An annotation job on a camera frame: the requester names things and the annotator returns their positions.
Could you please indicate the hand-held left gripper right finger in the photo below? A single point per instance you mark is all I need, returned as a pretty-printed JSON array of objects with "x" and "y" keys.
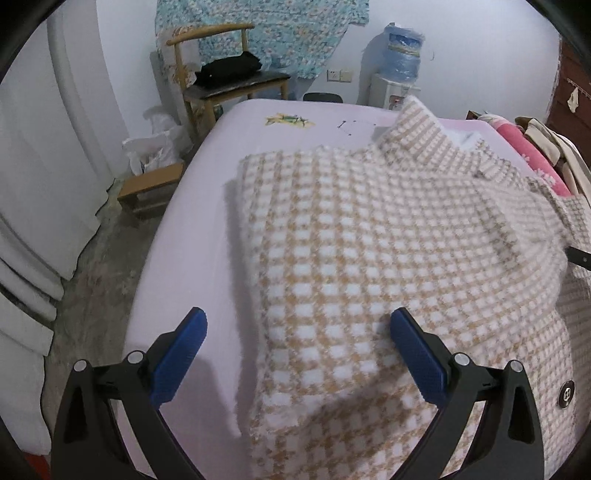
[{"x": 422, "y": 364}]

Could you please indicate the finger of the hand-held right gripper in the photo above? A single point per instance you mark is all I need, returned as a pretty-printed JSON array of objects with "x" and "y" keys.
[{"x": 579, "y": 257}]

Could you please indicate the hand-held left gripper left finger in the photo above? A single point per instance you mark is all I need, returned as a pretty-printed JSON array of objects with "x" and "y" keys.
[{"x": 180, "y": 360}]

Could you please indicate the beige checked fuzzy coat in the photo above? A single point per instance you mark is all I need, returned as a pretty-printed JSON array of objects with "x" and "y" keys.
[{"x": 346, "y": 230}]

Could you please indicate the beige clothes pile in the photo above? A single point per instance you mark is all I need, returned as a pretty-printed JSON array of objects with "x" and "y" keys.
[{"x": 549, "y": 138}]

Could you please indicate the red floral blanket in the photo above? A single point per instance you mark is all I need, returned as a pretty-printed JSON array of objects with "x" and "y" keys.
[{"x": 521, "y": 143}]

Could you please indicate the bed with pink sheet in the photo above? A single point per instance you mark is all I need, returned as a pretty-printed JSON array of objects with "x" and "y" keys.
[{"x": 194, "y": 230}]

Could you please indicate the white hanging cloth item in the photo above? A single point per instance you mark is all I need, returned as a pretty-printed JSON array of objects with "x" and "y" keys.
[{"x": 573, "y": 99}]

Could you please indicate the small wooden stool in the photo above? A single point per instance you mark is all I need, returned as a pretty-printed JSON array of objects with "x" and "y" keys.
[{"x": 147, "y": 182}]

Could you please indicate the brown wooden door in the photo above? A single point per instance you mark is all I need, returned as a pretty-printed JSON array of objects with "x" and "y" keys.
[{"x": 565, "y": 64}]

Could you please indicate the white plastic bag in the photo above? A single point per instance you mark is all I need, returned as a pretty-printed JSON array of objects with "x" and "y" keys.
[{"x": 157, "y": 143}]

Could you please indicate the white curtain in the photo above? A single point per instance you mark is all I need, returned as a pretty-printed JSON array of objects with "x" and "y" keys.
[{"x": 37, "y": 161}]

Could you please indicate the white water dispenser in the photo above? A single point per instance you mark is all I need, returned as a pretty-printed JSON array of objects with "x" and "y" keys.
[{"x": 383, "y": 92}]

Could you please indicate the blue water bottle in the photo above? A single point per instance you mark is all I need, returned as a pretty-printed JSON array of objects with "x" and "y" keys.
[{"x": 401, "y": 50}]

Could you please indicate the black object behind bed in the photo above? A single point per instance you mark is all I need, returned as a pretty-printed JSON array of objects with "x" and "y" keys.
[{"x": 323, "y": 97}]

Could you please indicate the black bag on chair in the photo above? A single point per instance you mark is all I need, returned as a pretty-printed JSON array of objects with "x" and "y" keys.
[{"x": 231, "y": 69}]

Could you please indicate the wooden chair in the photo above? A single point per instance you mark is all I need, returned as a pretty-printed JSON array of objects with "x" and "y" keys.
[{"x": 272, "y": 78}]

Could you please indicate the teal floral hanging cloth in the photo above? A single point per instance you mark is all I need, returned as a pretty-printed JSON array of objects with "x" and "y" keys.
[{"x": 286, "y": 27}]

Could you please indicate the white wall socket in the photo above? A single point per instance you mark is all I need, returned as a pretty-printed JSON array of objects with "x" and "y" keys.
[{"x": 339, "y": 75}]

